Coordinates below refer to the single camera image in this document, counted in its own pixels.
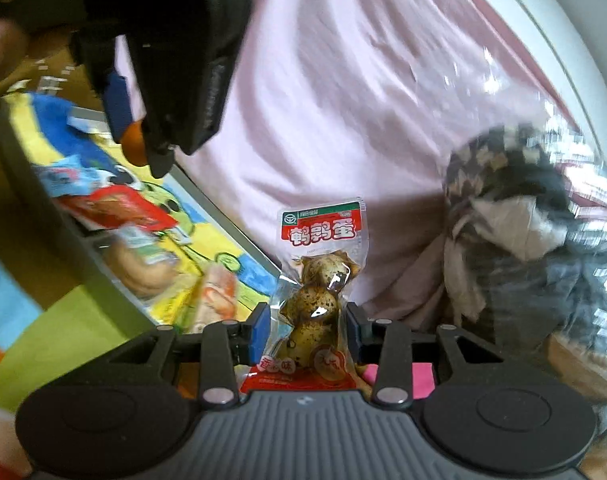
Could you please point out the small orange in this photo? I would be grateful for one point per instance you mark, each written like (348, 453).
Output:
(133, 147)

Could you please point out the grey metal tray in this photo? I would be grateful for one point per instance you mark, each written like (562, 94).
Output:
(98, 280)

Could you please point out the plastic bag of chequered clothes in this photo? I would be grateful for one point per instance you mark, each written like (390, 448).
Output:
(508, 240)

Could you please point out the pink cloth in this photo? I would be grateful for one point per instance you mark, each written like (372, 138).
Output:
(333, 85)

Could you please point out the quail egg snack packet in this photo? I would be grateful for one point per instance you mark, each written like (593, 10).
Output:
(308, 305)

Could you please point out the light blue snack packet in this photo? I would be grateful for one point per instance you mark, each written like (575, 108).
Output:
(63, 177)

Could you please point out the brown printed blanket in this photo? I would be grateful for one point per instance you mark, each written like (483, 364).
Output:
(53, 67)

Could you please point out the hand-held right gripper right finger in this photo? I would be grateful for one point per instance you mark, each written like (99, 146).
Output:
(356, 332)

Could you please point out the red snack packet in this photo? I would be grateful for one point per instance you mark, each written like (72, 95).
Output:
(118, 210)

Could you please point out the orange white snack packet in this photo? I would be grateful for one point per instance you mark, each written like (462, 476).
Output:
(216, 295)

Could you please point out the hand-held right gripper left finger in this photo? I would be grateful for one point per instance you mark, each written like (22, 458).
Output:
(261, 332)

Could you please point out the green white label snack packet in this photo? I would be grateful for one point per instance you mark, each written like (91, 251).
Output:
(138, 260)

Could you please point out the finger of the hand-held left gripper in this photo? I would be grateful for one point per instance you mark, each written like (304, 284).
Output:
(116, 105)
(158, 160)

